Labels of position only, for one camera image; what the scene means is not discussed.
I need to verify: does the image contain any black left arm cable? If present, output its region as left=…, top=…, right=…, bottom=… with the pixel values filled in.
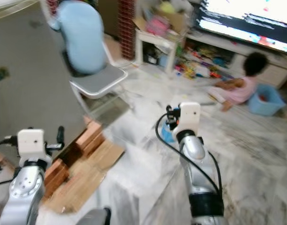
left=0, top=135, right=18, bottom=188

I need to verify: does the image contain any grey seated white chair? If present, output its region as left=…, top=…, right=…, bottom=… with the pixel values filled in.
left=68, top=41, right=129, bottom=113

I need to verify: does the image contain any cardboard box of toys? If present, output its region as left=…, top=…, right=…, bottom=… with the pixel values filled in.
left=134, top=1, right=191, bottom=38

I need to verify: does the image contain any red brick pillar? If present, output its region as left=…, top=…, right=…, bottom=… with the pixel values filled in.
left=118, top=0, right=136, bottom=60

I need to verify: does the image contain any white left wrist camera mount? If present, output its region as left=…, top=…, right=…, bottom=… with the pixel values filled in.
left=16, top=128, right=46, bottom=161

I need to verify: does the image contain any blue capped clear plastic bottle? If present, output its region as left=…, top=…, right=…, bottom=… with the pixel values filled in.
left=159, top=121, right=175, bottom=144

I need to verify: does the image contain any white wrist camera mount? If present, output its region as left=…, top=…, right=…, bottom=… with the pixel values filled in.
left=16, top=128, right=46, bottom=161
left=176, top=102, right=202, bottom=135

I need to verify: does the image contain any colourful toy pile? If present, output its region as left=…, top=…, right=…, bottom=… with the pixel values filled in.
left=174, top=42, right=233, bottom=80

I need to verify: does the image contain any flat brown cardboard sheet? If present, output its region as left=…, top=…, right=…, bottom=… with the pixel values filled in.
left=43, top=138, right=126, bottom=216

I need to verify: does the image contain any blue plastic bucket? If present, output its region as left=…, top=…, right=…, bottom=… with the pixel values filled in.
left=248, top=83, right=287, bottom=117

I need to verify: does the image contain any grey fridge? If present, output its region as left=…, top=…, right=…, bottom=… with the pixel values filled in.
left=0, top=0, right=89, bottom=162

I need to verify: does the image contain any small white side table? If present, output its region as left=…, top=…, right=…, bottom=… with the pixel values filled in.
left=134, top=28, right=179, bottom=75

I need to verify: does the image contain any large flat screen television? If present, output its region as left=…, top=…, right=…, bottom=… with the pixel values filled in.
left=193, top=0, right=287, bottom=54

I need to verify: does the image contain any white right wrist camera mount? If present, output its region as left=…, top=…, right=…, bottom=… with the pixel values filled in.
left=176, top=102, right=202, bottom=135

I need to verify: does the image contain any adult in light blue shirt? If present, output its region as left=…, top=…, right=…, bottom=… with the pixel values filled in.
left=47, top=0, right=109, bottom=78

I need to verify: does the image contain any small child in pink top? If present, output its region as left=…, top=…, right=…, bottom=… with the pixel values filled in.
left=207, top=52, right=270, bottom=112

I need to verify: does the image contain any green fridge magnet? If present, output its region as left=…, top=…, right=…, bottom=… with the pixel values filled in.
left=0, top=67, right=10, bottom=85

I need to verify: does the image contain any white television cabinet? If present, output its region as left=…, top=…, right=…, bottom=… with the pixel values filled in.
left=181, top=29, right=287, bottom=90

